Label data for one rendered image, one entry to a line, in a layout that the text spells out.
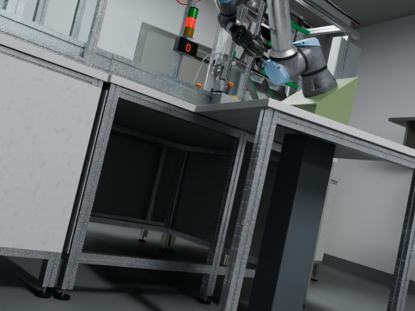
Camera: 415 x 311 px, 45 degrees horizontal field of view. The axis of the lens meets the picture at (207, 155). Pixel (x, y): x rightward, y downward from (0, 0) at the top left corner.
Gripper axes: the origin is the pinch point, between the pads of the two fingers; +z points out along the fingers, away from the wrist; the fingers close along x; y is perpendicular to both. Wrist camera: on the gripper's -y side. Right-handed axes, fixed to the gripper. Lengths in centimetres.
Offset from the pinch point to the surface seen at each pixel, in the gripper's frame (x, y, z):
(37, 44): -42, 77, -8
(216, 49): -36, -98, -161
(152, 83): -37.4, 25.4, -13.3
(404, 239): -20, -67, 68
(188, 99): -36.1, 5.7, -13.4
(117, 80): -39, 46, -3
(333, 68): 10, -176, -125
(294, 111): -4.5, 7.9, 41.8
